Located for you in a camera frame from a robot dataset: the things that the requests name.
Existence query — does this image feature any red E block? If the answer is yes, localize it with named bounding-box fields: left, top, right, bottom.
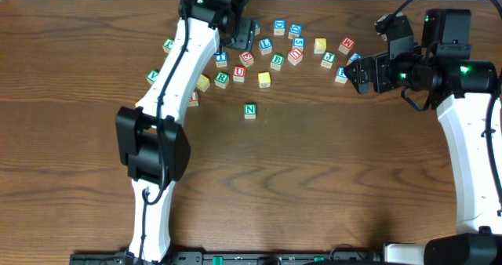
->
left=239, top=52, right=255, bottom=67

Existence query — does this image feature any green N block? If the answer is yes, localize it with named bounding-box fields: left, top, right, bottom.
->
left=244, top=103, right=257, bottom=119

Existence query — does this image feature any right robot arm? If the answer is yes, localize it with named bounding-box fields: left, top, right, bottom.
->
left=344, top=9, right=501, bottom=264

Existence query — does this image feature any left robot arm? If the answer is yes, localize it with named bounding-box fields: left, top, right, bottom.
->
left=115, top=0, right=256, bottom=264

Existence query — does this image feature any blue 2 block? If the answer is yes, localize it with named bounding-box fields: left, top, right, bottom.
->
left=347, top=53, right=362, bottom=65

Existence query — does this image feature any blue T block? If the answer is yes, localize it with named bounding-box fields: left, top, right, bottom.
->
left=215, top=51, right=228, bottom=67

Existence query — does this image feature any blue L block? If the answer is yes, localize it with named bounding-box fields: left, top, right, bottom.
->
left=258, top=38, right=273, bottom=55

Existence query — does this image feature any blue P block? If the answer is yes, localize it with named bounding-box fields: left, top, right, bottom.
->
left=335, top=66, right=347, bottom=84

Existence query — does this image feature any red M block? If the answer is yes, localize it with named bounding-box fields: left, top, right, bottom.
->
left=338, top=37, right=355, bottom=55

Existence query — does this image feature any green B block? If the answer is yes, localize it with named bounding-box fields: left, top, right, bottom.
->
left=270, top=53, right=285, bottom=71

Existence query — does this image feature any green R block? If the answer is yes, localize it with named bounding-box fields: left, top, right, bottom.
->
left=214, top=71, right=230, bottom=89

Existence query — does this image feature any green J block right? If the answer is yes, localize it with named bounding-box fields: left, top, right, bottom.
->
left=321, top=51, right=336, bottom=69

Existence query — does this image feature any green j block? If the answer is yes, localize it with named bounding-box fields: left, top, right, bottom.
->
left=162, top=38, right=174, bottom=54
left=321, top=51, right=336, bottom=69

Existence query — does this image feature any yellow S block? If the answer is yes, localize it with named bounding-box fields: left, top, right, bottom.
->
left=258, top=72, right=271, bottom=88

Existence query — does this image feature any blue D block tilted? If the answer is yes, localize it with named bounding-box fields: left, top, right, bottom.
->
left=288, top=24, right=303, bottom=39

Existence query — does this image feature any yellow block centre left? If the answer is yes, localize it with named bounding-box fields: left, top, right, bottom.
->
left=196, top=74, right=210, bottom=92

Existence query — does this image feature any red U block tilted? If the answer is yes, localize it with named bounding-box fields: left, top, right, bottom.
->
left=288, top=48, right=304, bottom=66

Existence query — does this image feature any blue 5 block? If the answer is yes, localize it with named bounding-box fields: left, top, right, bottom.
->
left=292, top=37, right=305, bottom=52

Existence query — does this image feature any yellow K block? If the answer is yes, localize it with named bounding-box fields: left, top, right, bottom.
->
left=314, top=38, right=327, bottom=54

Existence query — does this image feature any green J block left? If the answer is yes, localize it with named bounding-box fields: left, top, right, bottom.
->
left=162, top=38, right=174, bottom=54

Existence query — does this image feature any red I block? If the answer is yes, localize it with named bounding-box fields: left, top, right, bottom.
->
left=188, top=91, right=199, bottom=107

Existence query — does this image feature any green V block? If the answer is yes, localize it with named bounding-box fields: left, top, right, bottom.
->
left=146, top=70, right=159, bottom=85

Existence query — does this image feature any right black cable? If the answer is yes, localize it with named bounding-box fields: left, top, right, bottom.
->
left=386, top=0, right=502, bottom=215

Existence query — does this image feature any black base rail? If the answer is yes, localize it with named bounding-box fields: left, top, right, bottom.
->
left=68, top=248, right=384, bottom=265

